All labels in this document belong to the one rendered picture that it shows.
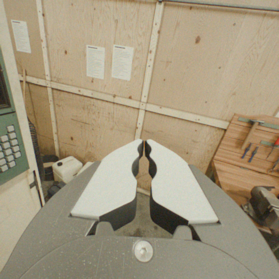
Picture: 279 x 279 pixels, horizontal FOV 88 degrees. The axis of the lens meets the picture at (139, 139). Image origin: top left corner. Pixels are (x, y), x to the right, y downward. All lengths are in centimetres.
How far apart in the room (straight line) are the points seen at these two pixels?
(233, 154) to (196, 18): 125
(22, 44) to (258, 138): 271
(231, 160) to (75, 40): 202
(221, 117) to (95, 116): 141
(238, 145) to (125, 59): 138
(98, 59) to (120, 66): 25
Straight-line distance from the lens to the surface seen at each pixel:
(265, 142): 175
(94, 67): 181
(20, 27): 243
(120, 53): 167
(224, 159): 174
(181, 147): 173
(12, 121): 88
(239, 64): 160
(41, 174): 126
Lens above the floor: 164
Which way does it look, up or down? 27 degrees down
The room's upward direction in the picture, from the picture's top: 10 degrees clockwise
